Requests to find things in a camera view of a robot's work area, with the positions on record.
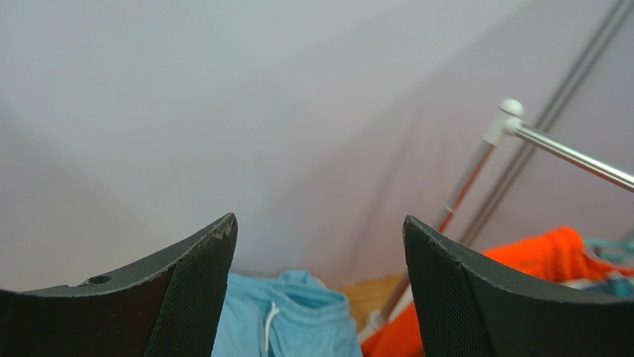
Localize orange shorts back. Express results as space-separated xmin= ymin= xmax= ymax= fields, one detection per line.
xmin=484 ymin=227 xmax=633 ymax=283

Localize patterned blue orange shorts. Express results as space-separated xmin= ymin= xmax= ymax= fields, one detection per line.
xmin=562 ymin=271 xmax=633 ymax=299

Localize metal clothes rack rail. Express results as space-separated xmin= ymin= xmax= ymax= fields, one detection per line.
xmin=381 ymin=97 xmax=634 ymax=321

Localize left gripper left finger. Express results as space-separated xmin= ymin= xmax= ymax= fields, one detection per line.
xmin=1 ymin=213 xmax=238 ymax=356

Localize light blue shorts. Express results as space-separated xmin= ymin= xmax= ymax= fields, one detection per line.
xmin=212 ymin=270 xmax=362 ymax=356

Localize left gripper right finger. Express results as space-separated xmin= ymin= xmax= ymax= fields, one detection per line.
xmin=403 ymin=216 xmax=633 ymax=356

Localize teal hanger back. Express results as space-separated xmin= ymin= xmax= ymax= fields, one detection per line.
xmin=584 ymin=238 xmax=633 ymax=265

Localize orange shorts front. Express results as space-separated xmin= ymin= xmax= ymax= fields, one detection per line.
xmin=361 ymin=303 xmax=425 ymax=357

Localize white perforated basket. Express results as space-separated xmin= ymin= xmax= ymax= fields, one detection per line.
xmin=350 ymin=280 xmax=413 ymax=343

